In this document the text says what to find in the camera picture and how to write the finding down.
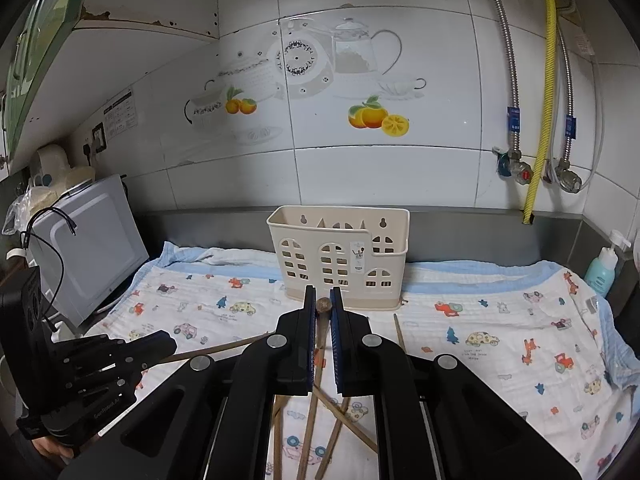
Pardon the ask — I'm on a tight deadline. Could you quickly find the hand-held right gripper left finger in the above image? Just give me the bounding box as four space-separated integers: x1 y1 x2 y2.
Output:
57 285 317 480

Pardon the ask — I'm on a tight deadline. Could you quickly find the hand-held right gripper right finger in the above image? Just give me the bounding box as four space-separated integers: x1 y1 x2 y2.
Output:
329 286 584 480

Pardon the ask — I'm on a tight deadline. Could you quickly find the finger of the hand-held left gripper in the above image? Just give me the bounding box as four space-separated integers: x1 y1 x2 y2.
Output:
51 332 179 377
56 369 144 407

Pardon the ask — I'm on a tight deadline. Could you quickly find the cream plastic utensil holder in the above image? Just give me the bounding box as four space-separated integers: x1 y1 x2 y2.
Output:
266 205 411 312

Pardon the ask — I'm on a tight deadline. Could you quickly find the person's left hand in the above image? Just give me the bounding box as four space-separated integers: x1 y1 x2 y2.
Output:
30 435 77 462

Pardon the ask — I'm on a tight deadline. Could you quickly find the white microwave oven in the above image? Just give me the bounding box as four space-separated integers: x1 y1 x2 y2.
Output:
22 174 151 329

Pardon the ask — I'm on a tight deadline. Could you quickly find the clear plastic bag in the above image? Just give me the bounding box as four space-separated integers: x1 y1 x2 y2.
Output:
2 192 36 236

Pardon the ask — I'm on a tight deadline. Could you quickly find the white kitchen appliance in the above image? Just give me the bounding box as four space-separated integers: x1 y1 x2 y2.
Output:
27 144 96 201

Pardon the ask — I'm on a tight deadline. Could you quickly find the stainless steel backsplash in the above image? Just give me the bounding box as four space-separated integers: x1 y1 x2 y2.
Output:
142 205 586 266

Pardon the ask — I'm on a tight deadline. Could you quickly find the cartoon printed blanket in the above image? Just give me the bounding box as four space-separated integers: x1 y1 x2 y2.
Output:
82 241 633 480

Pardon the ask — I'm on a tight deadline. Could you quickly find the teal soap pump bottle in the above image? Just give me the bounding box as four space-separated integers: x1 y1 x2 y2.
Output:
584 230 632 299

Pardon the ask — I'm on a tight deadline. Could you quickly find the metal water valve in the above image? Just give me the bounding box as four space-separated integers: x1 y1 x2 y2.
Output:
547 157 583 193

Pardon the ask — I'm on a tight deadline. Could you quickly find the black cable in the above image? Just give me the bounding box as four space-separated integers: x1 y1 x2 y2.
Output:
20 207 78 341

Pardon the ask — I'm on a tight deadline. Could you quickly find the white wall label sticker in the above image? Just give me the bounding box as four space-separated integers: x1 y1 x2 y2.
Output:
104 88 137 139

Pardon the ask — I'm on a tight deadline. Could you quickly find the green wall cabinet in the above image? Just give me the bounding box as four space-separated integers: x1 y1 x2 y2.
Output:
0 0 96 176

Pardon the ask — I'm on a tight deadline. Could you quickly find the red handle water valve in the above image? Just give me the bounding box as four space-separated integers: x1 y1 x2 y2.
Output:
492 146 535 187

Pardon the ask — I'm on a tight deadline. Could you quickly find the white thin hose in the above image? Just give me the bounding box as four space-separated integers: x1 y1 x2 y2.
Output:
542 50 607 193

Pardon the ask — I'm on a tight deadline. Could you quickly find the braided metal hose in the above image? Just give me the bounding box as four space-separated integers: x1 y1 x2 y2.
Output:
474 0 523 156
552 0 576 171

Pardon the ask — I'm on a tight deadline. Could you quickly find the yellow gas hose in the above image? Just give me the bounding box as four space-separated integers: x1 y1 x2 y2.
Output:
522 0 558 226

